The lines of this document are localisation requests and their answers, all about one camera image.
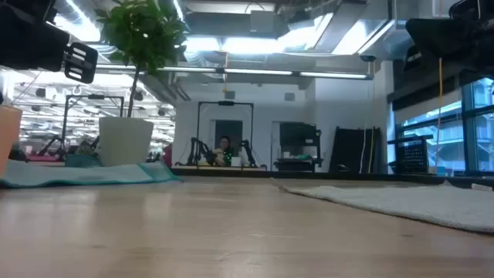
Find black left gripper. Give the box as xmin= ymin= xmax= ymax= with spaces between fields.
xmin=0 ymin=3 xmax=100 ymax=85

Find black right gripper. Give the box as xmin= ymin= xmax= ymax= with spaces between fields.
xmin=403 ymin=17 xmax=480 ymax=75

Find teal microfiber towel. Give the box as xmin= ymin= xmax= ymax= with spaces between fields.
xmin=0 ymin=154 xmax=184 ymax=189

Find grey waffle microfiber towel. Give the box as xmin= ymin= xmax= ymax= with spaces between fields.
xmin=283 ymin=180 xmax=494 ymax=236

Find large glass window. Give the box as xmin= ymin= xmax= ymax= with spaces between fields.
xmin=394 ymin=76 xmax=494 ymax=177

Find green plant in white pot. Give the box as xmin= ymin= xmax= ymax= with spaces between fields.
xmin=93 ymin=0 xmax=191 ymax=168

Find black perforated cabinet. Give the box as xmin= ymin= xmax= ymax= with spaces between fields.
xmin=387 ymin=134 xmax=435 ymax=175

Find orange plastic cup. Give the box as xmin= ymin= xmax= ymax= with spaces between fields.
xmin=0 ymin=104 xmax=24 ymax=178

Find black leaning panels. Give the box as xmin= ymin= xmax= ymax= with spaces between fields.
xmin=329 ymin=126 xmax=384 ymax=175

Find pink chair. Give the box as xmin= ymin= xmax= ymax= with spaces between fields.
xmin=162 ymin=143 xmax=174 ymax=168

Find black equipment cart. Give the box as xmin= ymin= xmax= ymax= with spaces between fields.
xmin=274 ymin=121 xmax=324 ymax=173

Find person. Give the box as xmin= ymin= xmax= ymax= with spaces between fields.
xmin=212 ymin=135 xmax=237 ymax=168

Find black gantry frame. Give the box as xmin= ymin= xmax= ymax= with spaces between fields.
xmin=60 ymin=93 xmax=126 ymax=158
xmin=195 ymin=100 xmax=255 ymax=168

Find black aluminium table frame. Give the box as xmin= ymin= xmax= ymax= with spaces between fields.
xmin=169 ymin=167 xmax=494 ymax=191

